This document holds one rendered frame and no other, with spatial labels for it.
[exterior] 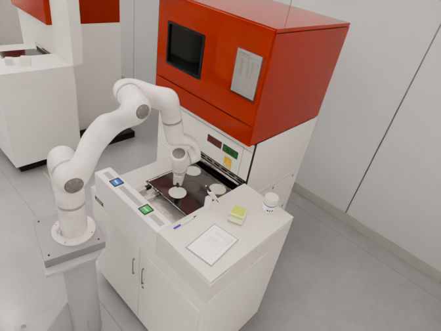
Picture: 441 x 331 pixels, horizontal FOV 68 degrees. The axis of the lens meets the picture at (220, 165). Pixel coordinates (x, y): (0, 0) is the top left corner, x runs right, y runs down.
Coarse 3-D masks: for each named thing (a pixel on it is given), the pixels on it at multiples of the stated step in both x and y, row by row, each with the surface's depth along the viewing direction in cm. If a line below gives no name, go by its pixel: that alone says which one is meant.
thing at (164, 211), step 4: (152, 204) 175; (156, 204) 175; (160, 204) 176; (156, 208) 173; (160, 208) 173; (164, 208) 174; (164, 212) 171; (168, 212) 172; (168, 216) 169; (172, 216) 170; (172, 220) 167; (176, 220) 168
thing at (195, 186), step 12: (156, 180) 189; (168, 180) 191; (192, 180) 194; (204, 180) 196; (216, 180) 198; (168, 192) 182; (192, 192) 185; (204, 192) 186; (180, 204) 175; (192, 204) 177
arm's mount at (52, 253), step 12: (48, 216) 157; (36, 228) 150; (48, 228) 152; (96, 228) 157; (48, 240) 146; (96, 240) 151; (48, 252) 142; (60, 252) 143; (72, 252) 144; (84, 252) 148; (48, 264) 140
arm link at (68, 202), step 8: (56, 152) 131; (64, 152) 131; (72, 152) 133; (48, 160) 131; (56, 160) 128; (64, 160) 127; (48, 168) 135; (56, 192) 136; (80, 192) 139; (56, 200) 136; (64, 200) 135; (72, 200) 136; (80, 200) 138; (64, 208) 137; (72, 208) 138
